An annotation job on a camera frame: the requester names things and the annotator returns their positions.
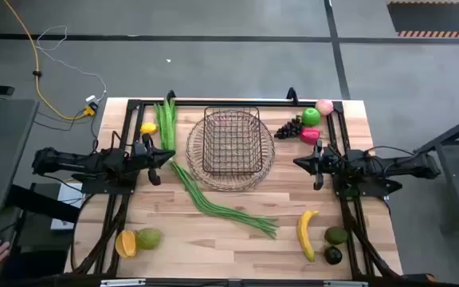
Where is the red bell pepper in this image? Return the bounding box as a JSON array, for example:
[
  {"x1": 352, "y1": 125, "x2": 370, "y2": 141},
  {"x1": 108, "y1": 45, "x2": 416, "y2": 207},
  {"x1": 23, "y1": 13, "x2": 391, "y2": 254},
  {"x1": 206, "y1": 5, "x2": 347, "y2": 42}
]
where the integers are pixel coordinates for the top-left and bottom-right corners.
[{"x1": 299, "y1": 126, "x2": 321, "y2": 146}]

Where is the white flat box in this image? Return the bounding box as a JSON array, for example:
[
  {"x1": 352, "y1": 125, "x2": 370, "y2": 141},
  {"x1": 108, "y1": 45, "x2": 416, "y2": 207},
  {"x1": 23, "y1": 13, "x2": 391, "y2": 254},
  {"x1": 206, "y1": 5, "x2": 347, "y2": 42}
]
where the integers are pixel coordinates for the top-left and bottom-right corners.
[{"x1": 49, "y1": 182, "x2": 85, "y2": 231}]

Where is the black desk foot bar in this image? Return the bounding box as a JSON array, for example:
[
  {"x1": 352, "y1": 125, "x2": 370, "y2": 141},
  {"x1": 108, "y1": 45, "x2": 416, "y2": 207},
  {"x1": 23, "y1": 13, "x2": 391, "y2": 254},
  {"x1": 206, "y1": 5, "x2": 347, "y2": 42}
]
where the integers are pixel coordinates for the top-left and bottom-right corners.
[{"x1": 7, "y1": 184, "x2": 81, "y2": 224}]

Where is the green leafy vegetable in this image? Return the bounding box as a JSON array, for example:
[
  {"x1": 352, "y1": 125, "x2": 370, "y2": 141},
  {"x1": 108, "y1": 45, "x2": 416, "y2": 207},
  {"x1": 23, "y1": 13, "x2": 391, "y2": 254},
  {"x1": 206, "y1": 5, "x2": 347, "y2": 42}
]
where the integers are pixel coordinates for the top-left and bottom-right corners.
[{"x1": 153, "y1": 98, "x2": 179, "y2": 152}]

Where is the dark purple grapes bunch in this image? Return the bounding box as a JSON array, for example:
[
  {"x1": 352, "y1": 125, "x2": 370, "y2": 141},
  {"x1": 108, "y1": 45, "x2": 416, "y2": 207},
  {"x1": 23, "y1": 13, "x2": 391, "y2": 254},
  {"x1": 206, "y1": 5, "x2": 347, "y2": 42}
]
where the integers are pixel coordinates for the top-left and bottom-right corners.
[{"x1": 273, "y1": 115, "x2": 304, "y2": 140}]

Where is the yellow banana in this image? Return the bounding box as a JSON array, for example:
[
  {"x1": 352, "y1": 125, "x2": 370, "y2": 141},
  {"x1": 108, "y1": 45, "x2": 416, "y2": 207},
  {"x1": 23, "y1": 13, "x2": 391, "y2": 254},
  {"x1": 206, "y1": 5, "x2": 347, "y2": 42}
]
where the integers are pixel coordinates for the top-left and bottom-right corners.
[{"x1": 296, "y1": 210, "x2": 320, "y2": 263}]

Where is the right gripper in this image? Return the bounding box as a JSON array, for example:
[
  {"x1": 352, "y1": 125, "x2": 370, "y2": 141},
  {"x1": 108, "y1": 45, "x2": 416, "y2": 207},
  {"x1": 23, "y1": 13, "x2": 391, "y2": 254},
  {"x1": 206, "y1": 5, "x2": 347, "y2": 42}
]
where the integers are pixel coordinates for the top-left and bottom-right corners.
[{"x1": 292, "y1": 139, "x2": 336, "y2": 191}]

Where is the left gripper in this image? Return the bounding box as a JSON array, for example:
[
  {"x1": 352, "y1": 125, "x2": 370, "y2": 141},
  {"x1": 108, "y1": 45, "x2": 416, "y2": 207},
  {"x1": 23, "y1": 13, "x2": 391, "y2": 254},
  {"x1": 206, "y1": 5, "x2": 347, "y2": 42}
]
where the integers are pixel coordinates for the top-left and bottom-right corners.
[{"x1": 132, "y1": 133, "x2": 176, "y2": 187}]

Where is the black mat hazard-striped edge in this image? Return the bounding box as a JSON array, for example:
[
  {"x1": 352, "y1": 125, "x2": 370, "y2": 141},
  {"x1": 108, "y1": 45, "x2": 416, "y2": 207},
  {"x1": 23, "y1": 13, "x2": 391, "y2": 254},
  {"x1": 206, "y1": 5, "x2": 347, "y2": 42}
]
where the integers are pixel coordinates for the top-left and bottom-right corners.
[{"x1": 386, "y1": 0, "x2": 459, "y2": 39}]

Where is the yellow-orange starfruit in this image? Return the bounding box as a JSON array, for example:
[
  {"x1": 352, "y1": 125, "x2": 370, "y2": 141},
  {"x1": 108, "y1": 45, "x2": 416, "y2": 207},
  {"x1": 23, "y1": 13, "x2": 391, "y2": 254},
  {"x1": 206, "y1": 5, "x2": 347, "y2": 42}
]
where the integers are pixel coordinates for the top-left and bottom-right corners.
[{"x1": 114, "y1": 229, "x2": 138, "y2": 259}]

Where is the yellow lemon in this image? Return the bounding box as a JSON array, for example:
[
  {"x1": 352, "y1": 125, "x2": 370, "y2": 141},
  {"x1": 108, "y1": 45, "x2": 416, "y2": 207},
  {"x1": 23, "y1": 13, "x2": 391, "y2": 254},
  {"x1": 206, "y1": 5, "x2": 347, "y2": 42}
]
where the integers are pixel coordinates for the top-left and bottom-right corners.
[{"x1": 140, "y1": 122, "x2": 159, "y2": 136}]

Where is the black wire basket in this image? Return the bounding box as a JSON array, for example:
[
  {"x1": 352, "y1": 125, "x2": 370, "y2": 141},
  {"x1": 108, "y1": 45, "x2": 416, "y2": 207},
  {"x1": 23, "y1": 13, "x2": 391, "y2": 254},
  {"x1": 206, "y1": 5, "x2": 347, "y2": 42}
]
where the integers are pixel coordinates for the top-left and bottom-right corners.
[{"x1": 202, "y1": 106, "x2": 263, "y2": 176}]

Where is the dark green avocado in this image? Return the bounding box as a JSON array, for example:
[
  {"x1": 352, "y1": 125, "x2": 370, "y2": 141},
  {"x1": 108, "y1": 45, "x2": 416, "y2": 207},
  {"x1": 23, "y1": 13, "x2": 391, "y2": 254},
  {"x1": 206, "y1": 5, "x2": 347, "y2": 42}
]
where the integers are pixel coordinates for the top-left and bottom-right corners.
[{"x1": 324, "y1": 246, "x2": 343, "y2": 266}]

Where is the green apple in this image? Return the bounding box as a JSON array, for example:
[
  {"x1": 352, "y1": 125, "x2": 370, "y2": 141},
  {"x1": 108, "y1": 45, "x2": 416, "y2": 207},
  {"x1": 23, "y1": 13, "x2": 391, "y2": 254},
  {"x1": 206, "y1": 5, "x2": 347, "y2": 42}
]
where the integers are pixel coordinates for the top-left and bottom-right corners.
[{"x1": 300, "y1": 107, "x2": 322, "y2": 128}]

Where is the wire mesh basket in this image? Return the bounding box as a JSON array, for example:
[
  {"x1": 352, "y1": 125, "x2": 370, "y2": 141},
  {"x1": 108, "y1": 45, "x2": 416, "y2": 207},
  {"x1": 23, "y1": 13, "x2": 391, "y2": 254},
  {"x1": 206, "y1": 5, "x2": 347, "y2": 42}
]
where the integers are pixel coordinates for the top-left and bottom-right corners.
[{"x1": 185, "y1": 109, "x2": 277, "y2": 192}]

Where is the grey desk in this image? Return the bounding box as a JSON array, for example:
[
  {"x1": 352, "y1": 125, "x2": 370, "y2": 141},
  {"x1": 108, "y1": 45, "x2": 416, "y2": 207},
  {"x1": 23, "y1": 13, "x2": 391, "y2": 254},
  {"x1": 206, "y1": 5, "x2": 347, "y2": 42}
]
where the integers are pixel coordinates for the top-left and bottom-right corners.
[{"x1": 0, "y1": 98, "x2": 40, "y2": 214}]

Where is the light green mango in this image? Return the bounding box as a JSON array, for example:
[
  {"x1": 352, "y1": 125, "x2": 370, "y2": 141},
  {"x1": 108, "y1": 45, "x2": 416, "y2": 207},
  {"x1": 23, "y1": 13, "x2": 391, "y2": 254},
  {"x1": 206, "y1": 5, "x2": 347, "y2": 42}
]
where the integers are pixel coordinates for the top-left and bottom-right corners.
[{"x1": 135, "y1": 227, "x2": 163, "y2": 251}]

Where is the black metal stand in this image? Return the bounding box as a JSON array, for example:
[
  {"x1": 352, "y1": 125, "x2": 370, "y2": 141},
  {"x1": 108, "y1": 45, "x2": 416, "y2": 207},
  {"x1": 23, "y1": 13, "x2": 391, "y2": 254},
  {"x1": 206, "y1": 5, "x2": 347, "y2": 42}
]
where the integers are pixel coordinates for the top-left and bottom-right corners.
[{"x1": 414, "y1": 108, "x2": 459, "y2": 234}]

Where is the long green beans bunch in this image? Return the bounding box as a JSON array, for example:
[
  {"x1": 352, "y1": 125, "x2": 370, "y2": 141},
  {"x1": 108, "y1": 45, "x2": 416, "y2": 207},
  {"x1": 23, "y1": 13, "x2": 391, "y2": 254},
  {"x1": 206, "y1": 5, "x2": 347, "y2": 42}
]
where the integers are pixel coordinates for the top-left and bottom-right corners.
[{"x1": 169, "y1": 160, "x2": 281, "y2": 240}]

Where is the white cable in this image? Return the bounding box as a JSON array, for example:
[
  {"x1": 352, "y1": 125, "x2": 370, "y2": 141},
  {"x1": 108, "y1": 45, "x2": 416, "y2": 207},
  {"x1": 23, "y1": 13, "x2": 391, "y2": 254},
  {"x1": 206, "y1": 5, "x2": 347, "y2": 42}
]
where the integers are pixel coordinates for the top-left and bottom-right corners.
[{"x1": 35, "y1": 25, "x2": 108, "y2": 103}]

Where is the yellow cable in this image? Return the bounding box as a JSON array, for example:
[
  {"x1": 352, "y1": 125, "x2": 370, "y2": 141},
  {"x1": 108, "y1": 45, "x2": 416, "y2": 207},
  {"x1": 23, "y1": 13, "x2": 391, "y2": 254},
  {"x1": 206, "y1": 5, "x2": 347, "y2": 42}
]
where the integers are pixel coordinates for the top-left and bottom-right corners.
[{"x1": 2, "y1": 0, "x2": 91, "y2": 121}]

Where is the pink peach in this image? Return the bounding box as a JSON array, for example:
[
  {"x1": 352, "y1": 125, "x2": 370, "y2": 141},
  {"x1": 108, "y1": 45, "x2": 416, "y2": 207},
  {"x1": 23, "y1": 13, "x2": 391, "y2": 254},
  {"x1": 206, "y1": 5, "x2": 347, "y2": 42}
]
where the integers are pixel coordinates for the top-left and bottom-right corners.
[{"x1": 315, "y1": 98, "x2": 335, "y2": 116}]

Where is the silver aluminium bracket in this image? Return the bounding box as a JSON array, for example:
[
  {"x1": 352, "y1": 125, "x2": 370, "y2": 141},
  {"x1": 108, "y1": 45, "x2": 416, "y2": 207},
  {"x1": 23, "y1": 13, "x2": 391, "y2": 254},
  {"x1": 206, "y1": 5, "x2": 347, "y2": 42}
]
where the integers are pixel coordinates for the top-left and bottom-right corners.
[
  {"x1": 324, "y1": 280, "x2": 368, "y2": 287},
  {"x1": 100, "y1": 278, "x2": 147, "y2": 287}
]

